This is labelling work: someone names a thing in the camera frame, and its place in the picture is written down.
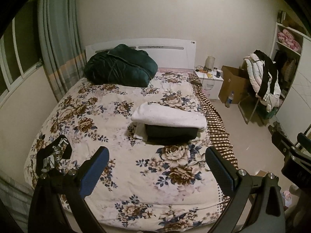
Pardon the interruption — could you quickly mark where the white fuzzy garment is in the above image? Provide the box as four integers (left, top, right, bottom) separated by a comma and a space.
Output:
131, 103, 207, 141

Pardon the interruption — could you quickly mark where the chair with clothes pile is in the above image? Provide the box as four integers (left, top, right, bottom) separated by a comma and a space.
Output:
238, 50, 281, 124

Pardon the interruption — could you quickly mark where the black patterned small garment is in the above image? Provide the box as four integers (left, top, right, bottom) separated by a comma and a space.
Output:
35, 135, 72, 176

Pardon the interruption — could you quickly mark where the brown checkered bed sheet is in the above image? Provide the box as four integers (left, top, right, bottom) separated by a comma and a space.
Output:
189, 74, 238, 169

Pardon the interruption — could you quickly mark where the floral bed blanket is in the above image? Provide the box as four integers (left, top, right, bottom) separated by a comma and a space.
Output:
24, 72, 227, 232

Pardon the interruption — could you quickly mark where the plastic water bottle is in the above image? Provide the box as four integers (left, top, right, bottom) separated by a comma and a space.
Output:
225, 91, 234, 108

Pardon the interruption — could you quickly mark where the cardboard box by nightstand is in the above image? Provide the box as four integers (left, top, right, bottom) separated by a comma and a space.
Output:
218, 66, 250, 104

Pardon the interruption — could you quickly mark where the white nightstand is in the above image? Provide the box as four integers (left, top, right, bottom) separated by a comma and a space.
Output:
194, 68, 224, 101

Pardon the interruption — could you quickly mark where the white wardrobe shelf unit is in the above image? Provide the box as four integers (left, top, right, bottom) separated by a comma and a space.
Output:
270, 10, 310, 140

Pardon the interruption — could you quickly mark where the pink folded blanket on shelf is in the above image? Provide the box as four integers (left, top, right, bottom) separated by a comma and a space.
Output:
277, 29, 301, 53

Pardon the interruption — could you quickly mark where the beige lamp on nightstand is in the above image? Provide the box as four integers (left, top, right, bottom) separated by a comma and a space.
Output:
204, 56, 215, 71

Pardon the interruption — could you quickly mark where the dark green quilted duvet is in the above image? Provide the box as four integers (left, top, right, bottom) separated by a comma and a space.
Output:
84, 44, 158, 88

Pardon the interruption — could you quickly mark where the green curtain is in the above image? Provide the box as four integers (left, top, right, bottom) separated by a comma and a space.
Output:
38, 0, 86, 101

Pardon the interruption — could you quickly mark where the white bed headboard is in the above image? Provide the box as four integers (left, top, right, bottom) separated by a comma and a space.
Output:
85, 38, 196, 70

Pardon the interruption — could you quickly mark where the window with white frame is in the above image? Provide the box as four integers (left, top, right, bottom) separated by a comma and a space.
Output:
1, 0, 42, 105

